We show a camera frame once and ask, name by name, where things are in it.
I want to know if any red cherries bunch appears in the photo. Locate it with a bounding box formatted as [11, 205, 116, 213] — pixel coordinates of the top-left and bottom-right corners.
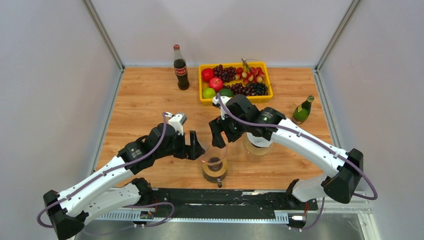
[233, 58, 269, 86]

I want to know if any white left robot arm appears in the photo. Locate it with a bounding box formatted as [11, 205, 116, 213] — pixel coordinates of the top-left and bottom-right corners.
[37, 123, 206, 240]

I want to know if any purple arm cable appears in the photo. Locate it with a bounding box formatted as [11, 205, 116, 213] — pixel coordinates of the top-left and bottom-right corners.
[215, 92, 379, 232]
[36, 111, 176, 229]

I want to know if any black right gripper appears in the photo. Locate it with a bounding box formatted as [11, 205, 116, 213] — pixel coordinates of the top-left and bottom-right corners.
[209, 111, 249, 149]

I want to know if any wooden dripper holder ring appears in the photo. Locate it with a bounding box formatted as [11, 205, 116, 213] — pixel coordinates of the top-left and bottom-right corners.
[243, 135, 275, 157]

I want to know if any dark grape bunch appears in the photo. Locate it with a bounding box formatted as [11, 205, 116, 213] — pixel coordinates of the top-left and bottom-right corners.
[223, 83, 269, 97]

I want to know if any glass pitcher with handle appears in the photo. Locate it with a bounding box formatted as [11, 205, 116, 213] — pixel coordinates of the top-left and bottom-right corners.
[202, 160, 228, 188]

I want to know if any green champagne bottle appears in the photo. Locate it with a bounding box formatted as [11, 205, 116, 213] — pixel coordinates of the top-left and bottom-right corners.
[291, 95, 315, 125]

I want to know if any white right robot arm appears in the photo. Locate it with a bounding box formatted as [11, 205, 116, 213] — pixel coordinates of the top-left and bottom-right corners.
[209, 94, 364, 209]

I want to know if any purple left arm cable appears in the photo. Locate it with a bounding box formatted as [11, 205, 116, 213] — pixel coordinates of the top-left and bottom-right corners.
[36, 111, 176, 229]

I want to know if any clear glass server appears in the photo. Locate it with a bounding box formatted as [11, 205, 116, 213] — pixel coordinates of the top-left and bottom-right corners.
[245, 152, 264, 164]

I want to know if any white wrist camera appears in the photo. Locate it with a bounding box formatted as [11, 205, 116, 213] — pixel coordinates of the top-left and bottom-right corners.
[212, 95, 232, 120]
[165, 112, 188, 136]

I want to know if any yellow plastic fruit tray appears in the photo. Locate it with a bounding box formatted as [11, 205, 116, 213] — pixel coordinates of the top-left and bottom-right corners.
[198, 62, 274, 105]

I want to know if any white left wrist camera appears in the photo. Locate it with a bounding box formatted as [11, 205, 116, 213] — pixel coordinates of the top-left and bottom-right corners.
[165, 112, 188, 136]

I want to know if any dark green lime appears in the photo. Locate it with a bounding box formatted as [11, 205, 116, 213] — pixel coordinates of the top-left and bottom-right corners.
[218, 88, 234, 98]

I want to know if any pink red apple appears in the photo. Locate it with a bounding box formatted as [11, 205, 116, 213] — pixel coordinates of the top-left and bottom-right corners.
[208, 77, 224, 93]

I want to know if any clear glass dripper cone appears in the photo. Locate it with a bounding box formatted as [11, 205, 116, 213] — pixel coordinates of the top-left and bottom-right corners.
[198, 144, 228, 172]

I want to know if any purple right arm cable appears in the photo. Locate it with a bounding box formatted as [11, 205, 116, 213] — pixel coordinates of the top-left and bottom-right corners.
[215, 92, 379, 232]

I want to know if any purple grape bunch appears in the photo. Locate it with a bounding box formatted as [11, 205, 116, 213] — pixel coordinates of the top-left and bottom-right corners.
[212, 64, 237, 83]

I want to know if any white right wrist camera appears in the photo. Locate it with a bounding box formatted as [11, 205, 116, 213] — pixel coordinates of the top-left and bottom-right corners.
[212, 95, 232, 120]

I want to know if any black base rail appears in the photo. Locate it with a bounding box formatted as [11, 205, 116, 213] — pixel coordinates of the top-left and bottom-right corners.
[135, 188, 318, 228]

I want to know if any glass cola bottle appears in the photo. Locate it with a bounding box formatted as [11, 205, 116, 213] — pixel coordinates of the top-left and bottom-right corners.
[173, 44, 190, 91]

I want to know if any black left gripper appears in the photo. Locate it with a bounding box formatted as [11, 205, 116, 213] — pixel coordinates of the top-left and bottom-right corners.
[155, 129, 206, 160]

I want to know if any light green apple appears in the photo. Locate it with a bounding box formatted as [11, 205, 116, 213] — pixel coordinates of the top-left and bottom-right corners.
[202, 87, 216, 99]

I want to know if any white paper coffee filter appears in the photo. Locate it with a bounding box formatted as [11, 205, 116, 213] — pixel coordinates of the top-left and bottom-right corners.
[246, 132, 273, 148]

